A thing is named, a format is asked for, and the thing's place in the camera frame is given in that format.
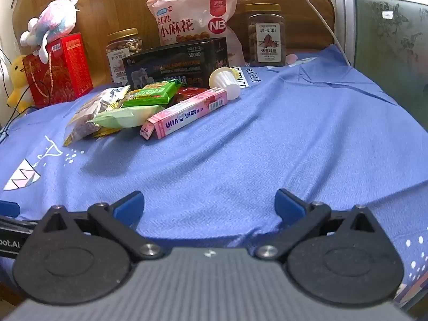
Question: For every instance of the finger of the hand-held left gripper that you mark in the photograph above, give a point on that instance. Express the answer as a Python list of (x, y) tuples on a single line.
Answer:
[(8, 209)]

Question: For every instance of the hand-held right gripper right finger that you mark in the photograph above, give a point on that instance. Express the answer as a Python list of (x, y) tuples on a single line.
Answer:
[(289, 207)]

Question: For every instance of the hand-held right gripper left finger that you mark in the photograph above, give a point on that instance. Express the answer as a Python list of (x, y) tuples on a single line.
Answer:
[(128, 207)]

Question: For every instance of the pale green snack packet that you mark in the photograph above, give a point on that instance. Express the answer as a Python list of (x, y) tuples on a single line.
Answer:
[(123, 117)]

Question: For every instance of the clear nut packet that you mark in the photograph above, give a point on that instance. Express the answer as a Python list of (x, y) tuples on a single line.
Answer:
[(90, 110)]

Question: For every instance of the long pink candy box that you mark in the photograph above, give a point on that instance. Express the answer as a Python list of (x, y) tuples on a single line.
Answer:
[(187, 112)]

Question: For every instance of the bright green snack packet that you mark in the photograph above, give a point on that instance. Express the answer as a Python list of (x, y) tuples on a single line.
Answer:
[(153, 93)]

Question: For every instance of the red snack packet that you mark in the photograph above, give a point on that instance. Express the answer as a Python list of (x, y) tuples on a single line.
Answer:
[(190, 93)]

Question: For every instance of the white jelly cup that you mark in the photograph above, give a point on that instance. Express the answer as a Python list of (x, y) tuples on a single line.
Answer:
[(224, 80)]

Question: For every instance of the black tin box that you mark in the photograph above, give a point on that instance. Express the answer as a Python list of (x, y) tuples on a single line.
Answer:
[(174, 65)]

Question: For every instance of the blue printed cloth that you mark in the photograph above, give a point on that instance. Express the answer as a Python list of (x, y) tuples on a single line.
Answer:
[(234, 147)]

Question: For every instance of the yellow duck plush toy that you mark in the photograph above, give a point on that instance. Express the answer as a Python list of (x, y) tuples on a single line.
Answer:
[(18, 80)]

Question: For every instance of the red gift box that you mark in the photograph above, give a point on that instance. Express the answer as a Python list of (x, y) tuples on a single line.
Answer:
[(67, 70)]

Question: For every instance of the peanut jar with gold lid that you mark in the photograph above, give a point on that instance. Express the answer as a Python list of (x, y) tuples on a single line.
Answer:
[(122, 50)]

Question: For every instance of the pecan jar with gold lid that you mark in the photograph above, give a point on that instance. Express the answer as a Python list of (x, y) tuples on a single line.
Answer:
[(267, 33)]

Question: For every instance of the frosted glass door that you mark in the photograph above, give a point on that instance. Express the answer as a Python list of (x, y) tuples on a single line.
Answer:
[(384, 40)]

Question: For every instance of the pink and blue plush toy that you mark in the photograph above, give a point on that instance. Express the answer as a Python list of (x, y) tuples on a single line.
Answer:
[(57, 18)]

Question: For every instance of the pink snack bag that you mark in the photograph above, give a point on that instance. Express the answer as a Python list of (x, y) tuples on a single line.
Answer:
[(187, 16)]

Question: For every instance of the wooden board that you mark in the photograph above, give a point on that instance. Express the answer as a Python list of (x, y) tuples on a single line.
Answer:
[(117, 6)]

